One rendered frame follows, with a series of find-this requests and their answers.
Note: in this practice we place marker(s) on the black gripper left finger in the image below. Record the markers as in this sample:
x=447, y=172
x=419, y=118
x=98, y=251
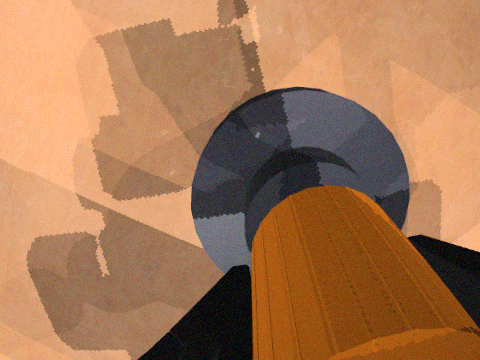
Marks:
x=219, y=327

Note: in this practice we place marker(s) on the orange-brown cylinder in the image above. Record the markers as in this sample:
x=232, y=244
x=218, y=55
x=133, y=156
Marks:
x=333, y=278

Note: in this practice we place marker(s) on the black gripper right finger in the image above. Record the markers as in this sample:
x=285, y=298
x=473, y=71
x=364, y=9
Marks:
x=457, y=267

